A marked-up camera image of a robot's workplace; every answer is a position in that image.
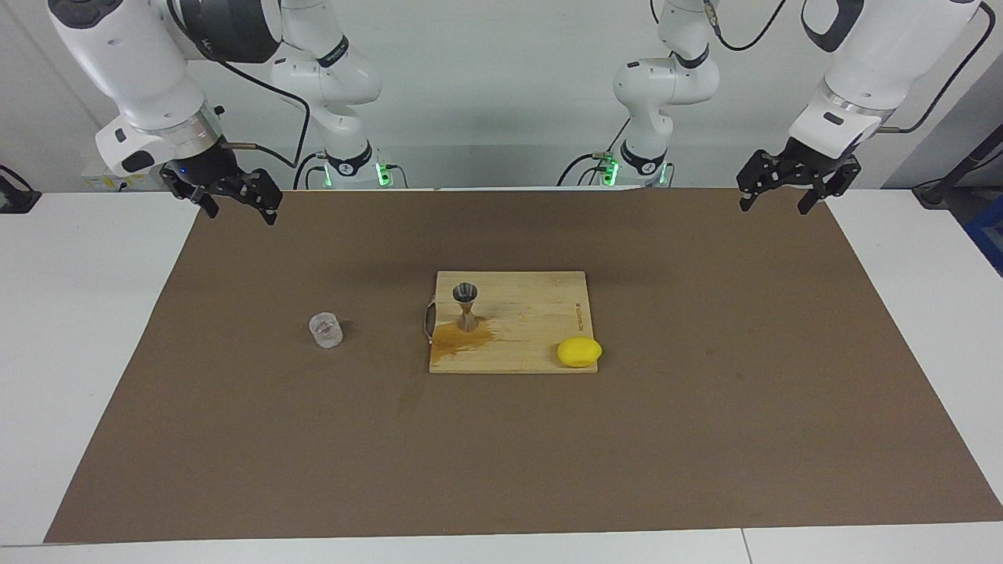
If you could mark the blue crate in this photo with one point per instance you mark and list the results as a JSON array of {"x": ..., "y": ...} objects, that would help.
[{"x": 989, "y": 235}]

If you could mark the black clamp mount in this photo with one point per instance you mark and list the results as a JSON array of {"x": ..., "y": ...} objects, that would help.
[{"x": 16, "y": 200}]

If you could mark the wooden cutting board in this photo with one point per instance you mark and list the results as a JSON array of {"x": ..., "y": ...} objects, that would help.
[{"x": 533, "y": 313}]

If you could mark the yellow lemon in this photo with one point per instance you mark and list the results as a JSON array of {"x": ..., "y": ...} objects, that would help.
[{"x": 579, "y": 352}]

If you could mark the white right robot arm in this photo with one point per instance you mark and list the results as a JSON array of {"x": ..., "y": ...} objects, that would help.
[{"x": 133, "y": 63}]

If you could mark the white wall socket box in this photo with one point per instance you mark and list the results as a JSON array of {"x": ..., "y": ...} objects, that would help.
[{"x": 98, "y": 182}]

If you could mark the black stand pole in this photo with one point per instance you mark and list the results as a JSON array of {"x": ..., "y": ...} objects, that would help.
[{"x": 960, "y": 168}]

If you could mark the small clear glass cup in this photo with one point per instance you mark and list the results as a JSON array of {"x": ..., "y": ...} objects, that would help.
[{"x": 326, "y": 330}]

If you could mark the steel double jigger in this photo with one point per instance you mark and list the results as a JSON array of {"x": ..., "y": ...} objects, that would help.
[{"x": 467, "y": 317}]

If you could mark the brown table mat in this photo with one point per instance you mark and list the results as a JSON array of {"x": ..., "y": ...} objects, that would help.
[{"x": 235, "y": 439}]

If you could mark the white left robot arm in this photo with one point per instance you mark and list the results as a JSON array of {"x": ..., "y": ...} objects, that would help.
[{"x": 878, "y": 55}]

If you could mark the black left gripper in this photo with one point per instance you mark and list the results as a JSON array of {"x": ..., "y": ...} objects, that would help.
[{"x": 811, "y": 160}]

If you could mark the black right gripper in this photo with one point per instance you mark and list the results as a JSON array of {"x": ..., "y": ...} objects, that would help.
[{"x": 211, "y": 168}]

